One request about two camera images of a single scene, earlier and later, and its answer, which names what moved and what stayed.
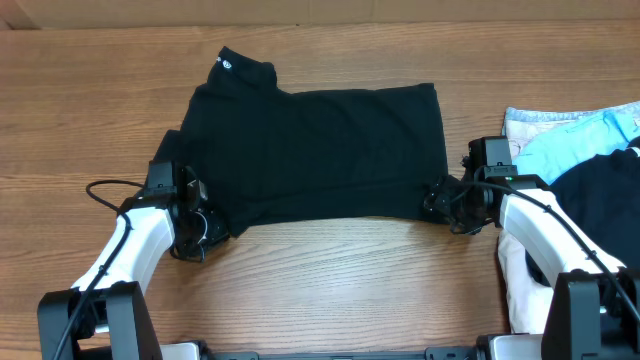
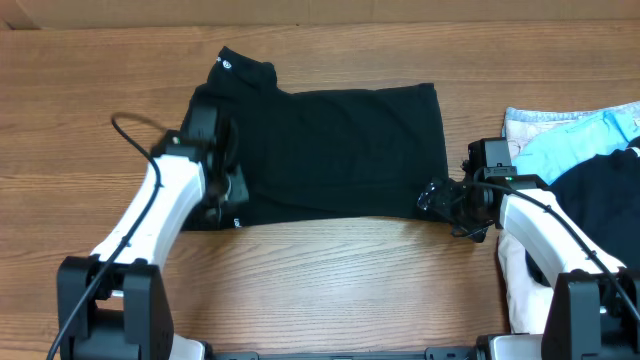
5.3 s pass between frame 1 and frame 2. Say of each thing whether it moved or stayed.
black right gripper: stayed
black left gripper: moved
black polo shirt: stayed
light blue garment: stayed
